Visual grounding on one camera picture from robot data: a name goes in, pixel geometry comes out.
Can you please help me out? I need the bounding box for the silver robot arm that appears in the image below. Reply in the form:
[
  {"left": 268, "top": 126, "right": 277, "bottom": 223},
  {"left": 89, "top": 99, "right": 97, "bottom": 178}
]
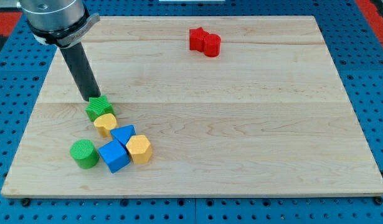
[{"left": 19, "top": 0, "right": 100, "bottom": 49}]

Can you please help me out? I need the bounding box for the red star block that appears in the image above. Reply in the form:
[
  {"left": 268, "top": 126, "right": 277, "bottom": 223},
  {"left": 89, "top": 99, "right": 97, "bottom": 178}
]
[{"left": 189, "top": 27, "right": 209, "bottom": 52}]

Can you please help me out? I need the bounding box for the green star block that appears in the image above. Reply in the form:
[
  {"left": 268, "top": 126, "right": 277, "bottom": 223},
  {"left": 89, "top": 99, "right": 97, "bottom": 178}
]
[{"left": 85, "top": 95, "right": 116, "bottom": 121}]

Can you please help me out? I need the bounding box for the yellow hexagon block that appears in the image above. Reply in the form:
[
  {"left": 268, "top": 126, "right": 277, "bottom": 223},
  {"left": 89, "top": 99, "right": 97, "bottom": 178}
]
[{"left": 126, "top": 135, "right": 153, "bottom": 164}]

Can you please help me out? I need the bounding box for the blue triangle block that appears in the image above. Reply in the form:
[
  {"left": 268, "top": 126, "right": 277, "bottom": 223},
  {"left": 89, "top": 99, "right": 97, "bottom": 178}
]
[{"left": 110, "top": 125, "right": 136, "bottom": 146}]

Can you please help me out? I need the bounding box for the red cylinder block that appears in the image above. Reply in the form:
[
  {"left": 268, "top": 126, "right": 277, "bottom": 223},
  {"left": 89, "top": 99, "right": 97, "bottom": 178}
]
[{"left": 203, "top": 34, "right": 221, "bottom": 57}]

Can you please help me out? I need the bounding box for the light wooden board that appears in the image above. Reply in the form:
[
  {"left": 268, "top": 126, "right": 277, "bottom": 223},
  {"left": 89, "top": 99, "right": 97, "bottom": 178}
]
[{"left": 1, "top": 16, "right": 383, "bottom": 198}]

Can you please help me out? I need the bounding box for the yellow heart block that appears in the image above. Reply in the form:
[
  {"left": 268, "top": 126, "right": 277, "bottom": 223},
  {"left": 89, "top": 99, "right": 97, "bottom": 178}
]
[{"left": 93, "top": 113, "right": 118, "bottom": 138}]

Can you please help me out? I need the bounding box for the blue cube block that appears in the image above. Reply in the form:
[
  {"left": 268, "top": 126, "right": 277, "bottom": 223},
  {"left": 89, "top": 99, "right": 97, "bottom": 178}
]
[{"left": 98, "top": 139, "right": 130, "bottom": 173}]

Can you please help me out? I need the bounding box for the green cylinder block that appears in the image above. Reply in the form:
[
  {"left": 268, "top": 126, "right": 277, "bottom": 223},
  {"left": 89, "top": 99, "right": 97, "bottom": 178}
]
[{"left": 70, "top": 139, "right": 99, "bottom": 169}]

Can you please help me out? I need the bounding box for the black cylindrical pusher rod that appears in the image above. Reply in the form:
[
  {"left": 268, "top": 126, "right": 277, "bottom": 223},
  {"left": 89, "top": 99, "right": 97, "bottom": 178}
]
[{"left": 60, "top": 42, "right": 101, "bottom": 101}]

